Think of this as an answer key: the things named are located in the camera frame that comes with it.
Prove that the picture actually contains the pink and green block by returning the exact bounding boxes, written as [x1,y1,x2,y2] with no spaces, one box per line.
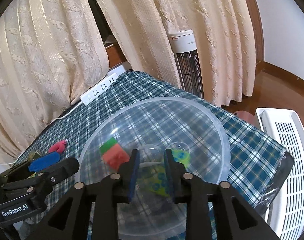
[99,138,130,171]

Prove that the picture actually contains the green brick blue dots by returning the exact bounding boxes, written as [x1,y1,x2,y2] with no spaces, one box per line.
[137,165,170,197]

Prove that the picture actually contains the dark green tea box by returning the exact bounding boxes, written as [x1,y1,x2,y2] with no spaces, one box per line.
[27,151,41,161]

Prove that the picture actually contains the white plastic basket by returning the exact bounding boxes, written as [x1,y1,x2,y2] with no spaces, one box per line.
[255,108,304,239]

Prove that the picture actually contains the blue plaid tablecloth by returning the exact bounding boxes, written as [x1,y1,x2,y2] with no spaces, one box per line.
[15,70,288,240]

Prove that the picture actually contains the white power strip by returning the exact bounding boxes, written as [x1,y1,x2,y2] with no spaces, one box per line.
[80,73,118,106]

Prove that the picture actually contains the clear plastic bowl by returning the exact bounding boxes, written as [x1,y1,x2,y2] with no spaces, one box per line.
[76,97,231,239]

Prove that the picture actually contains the cream patterned curtain left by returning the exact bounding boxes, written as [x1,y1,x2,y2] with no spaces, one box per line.
[0,0,109,163]

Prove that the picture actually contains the cream curtain right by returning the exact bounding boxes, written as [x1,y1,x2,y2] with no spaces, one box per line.
[96,0,256,106]

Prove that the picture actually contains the white tower heater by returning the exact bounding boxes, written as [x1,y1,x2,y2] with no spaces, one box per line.
[168,29,204,99]

